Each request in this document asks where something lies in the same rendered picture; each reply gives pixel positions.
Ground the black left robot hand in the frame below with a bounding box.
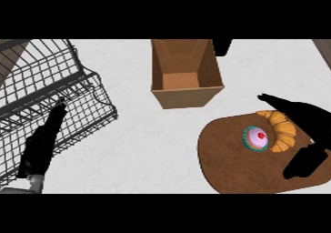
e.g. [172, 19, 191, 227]
[15, 96, 68, 179]

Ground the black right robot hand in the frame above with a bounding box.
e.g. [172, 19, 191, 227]
[256, 93, 331, 180]

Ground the pink frosted cupcake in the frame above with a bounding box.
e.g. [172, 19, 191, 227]
[242, 126, 270, 153]

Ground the brown wooden cutting board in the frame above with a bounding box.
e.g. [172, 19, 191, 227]
[197, 110, 331, 195]

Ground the open cardboard box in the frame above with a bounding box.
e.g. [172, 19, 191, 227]
[149, 39, 226, 110]

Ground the golden croissant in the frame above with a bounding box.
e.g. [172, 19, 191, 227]
[256, 109, 298, 153]

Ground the brown wooden panel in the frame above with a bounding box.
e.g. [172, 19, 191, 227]
[312, 39, 331, 80]

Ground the black object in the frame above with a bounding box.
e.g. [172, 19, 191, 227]
[211, 39, 233, 57]

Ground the grey wire basket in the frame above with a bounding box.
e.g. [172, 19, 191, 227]
[0, 39, 120, 193]

